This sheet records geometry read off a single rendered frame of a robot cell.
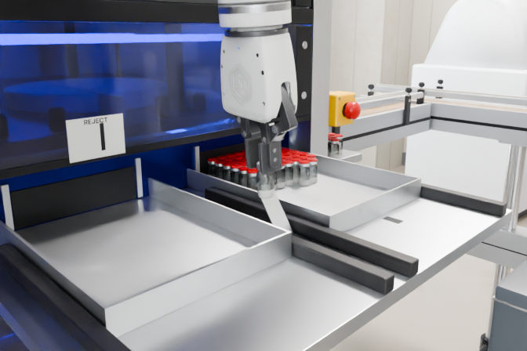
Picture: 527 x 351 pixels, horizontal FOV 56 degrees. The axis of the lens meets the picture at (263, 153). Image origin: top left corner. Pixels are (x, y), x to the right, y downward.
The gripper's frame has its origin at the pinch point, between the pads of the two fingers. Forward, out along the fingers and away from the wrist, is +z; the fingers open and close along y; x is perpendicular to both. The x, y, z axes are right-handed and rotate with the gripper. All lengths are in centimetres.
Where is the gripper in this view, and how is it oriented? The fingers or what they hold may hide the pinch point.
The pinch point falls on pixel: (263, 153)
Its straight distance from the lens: 62.8
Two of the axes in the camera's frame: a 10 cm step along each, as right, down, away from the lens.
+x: 7.9, -2.4, 5.7
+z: 0.6, 9.5, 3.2
